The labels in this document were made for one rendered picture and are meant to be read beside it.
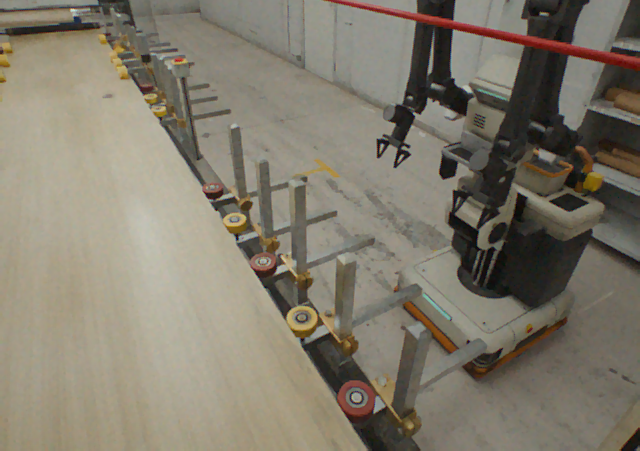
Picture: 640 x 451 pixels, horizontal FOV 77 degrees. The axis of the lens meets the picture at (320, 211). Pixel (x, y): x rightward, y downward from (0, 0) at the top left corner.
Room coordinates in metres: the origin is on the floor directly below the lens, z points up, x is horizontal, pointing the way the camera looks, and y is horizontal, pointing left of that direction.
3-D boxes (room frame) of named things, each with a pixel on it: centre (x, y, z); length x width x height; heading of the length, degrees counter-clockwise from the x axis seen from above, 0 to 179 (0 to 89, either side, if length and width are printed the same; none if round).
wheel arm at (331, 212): (1.23, 0.13, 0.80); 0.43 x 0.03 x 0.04; 120
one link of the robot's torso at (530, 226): (1.37, -0.74, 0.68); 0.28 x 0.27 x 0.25; 30
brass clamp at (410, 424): (0.52, -0.18, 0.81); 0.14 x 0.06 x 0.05; 30
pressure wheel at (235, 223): (1.13, 0.30, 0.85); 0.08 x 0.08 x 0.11
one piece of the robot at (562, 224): (1.55, -0.93, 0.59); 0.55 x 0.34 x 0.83; 30
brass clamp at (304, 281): (0.95, 0.07, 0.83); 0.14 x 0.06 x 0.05; 30
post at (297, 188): (0.93, 0.06, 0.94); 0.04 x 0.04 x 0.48; 30
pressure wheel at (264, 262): (0.91, 0.17, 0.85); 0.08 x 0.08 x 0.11
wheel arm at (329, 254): (1.01, 0.00, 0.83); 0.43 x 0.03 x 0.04; 120
